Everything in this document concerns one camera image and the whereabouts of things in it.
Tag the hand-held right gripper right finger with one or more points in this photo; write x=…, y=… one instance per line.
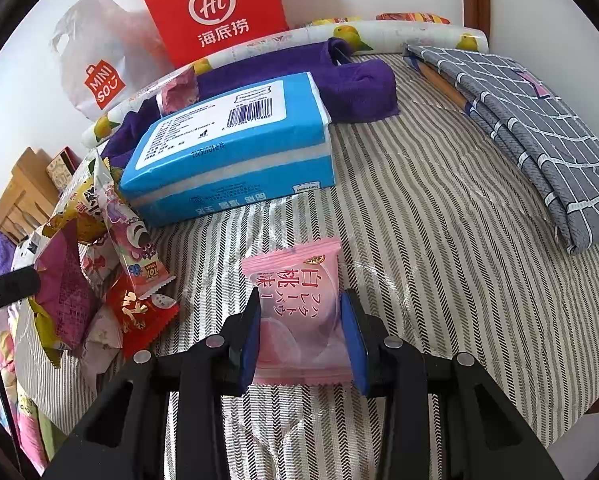
x=354, y=340

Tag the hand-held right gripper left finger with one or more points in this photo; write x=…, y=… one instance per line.
x=247, y=340

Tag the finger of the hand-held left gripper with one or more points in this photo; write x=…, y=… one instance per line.
x=9, y=290

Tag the magenta snack packet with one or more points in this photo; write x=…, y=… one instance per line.
x=64, y=285

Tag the pale pink peach snack packet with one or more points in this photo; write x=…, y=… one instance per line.
x=294, y=310

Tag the yellow snack packet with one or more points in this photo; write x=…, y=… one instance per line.
x=77, y=210

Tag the pink bear snack packet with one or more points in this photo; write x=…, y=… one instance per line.
x=129, y=240

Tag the purple fabric bag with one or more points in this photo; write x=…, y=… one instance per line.
x=359, y=85

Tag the pink candy wrapper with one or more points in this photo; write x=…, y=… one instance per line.
x=179, y=92

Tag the white black spotted cloth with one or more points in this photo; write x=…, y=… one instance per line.
x=27, y=252

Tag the light wooden nightstand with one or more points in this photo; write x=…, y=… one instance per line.
x=19, y=195

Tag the pale pink crumpled packet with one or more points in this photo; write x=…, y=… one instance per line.
x=99, y=345

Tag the striped bed mattress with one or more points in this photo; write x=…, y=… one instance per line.
x=429, y=260

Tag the red snack packet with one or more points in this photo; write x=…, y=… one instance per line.
x=139, y=315

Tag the pink cartoon print cloth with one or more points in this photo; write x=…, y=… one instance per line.
x=22, y=410

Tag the patterned cardboard box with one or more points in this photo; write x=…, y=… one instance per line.
x=62, y=167

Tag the blue tissue pack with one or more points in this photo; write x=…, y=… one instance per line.
x=219, y=160

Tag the brown flat board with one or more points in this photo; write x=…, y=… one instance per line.
x=442, y=87

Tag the white plastic shopping bag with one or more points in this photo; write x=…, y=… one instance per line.
x=89, y=35

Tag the grey checked folded cloth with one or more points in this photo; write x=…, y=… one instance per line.
x=529, y=125

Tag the lemon print rolled mat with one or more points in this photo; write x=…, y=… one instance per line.
x=404, y=35

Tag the yellow fruit print packet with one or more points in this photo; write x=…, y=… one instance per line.
x=323, y=23

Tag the orange snack packet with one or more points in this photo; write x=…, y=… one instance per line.
x=414, y=18

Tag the red paper bag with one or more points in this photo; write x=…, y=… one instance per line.
x=214, y=10

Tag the brown wooden post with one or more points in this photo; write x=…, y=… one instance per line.
x=474, y=0

